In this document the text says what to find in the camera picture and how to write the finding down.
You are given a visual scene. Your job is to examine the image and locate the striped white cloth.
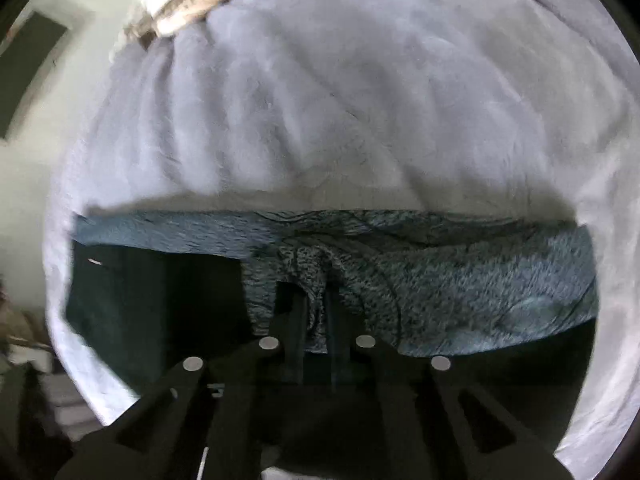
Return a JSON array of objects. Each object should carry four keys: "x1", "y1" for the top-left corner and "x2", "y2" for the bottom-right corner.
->
[{"x1": 124, "y1": 0, "x2": 253, "y2": 47}]

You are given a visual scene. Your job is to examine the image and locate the dark wall panel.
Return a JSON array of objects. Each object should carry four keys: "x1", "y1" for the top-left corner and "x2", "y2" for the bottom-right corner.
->
[{"x1": 0, "y1": 10, "x2": 69, "y2": 142}]

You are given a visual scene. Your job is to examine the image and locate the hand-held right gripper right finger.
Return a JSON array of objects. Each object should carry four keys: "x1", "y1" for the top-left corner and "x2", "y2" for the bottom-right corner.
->
[{"x1": 324, "y1": 287, "x2": 574, "y2": 480}]

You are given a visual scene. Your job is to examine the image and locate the lavender quilted bedspread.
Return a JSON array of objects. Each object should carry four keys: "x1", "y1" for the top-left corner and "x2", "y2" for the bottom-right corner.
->
[{"x1": 42, "y1": 0, "x2": 640, "y2": 480}]

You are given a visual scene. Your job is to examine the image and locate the black and blue patterned pants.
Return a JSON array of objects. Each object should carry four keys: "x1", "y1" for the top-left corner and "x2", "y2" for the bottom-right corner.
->
[{"x1": 64, "y1": 208, "x2": 601, "y2": 461}]

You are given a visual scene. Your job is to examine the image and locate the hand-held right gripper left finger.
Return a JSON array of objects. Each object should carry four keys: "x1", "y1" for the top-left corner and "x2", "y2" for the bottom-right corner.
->
[{"x1": 54, "y1": 282, "x2": 308, "y2": 480}]

